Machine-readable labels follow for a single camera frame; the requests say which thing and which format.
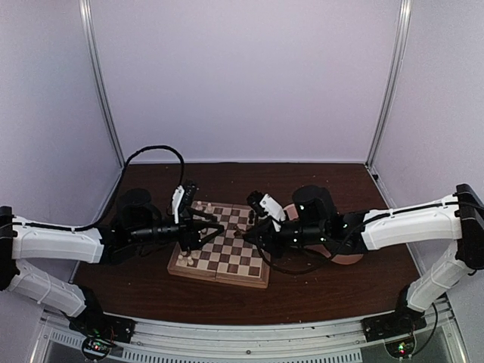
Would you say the aluminium frame post left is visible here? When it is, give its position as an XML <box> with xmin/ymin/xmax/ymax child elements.
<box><xmin>79</xmin><ymin>0</ymin><xmax>125</xmax><ymax>168</ymax></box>

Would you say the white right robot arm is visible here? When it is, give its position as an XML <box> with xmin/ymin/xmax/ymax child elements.
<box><xmin>244</xmin><ymin>184</ymin><xmax>483</xmax><ymax>334</ymax></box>

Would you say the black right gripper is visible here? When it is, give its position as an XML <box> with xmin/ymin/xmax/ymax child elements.
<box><xmin>243</xmin><ymin>217</ymin><xmax>327</xmax><ymax>260</ymax></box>

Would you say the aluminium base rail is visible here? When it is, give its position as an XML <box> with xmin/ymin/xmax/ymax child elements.
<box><xmin>26</xmin><ymin>298</ymin><xmax>470</xmax><ymax>362</ymax></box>

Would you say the white chess pieces row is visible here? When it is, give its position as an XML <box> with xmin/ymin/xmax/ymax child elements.
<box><xmin>178</xmin><ymin>200</ymin><xmax>214</xmax><ymax>266</ymax></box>

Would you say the pink plastic double bowl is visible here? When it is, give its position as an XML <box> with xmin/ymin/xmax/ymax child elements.
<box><xmin>278</xmin><ymin>213</ymin><xmax>368</xmax><ymax>265</ymax></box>

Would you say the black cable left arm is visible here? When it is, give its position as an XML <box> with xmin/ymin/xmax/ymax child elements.
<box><xmin>76</xmin><ymin>145</ymin><xmax>187</xmax><ymax>231</ymax></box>

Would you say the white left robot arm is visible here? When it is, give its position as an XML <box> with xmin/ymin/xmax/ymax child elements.
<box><xmin>1</xmin><ymin>181</ymin><xmax>225</xmax><ymax>336</ymax></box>

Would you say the aluminium frame post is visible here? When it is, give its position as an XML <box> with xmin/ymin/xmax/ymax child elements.
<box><xmin>79</xmin><ymin>0</ymin><xmax>125</xmax><ymax>168</ymax></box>
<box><xmin>365</xmin><ymin>0</ymin><xmax>413</xmax><ymax>170</ymax></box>

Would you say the aluminium frame post right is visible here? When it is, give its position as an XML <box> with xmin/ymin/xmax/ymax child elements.
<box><xmin>365</xmin><ymin>0</ymin><xmax>413</xmax><ymax>170</ymax></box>

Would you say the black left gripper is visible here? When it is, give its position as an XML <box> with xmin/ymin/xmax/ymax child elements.
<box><xmin>129</xmin><ymin>207</ymin><xmax>225</xmax><ymax>252</ymax></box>

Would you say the wooden chess board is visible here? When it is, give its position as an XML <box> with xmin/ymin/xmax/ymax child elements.
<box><xmin>167</xmin><ymin>203</ymin><xmax>270</xmax><ymax>289</ymax></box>

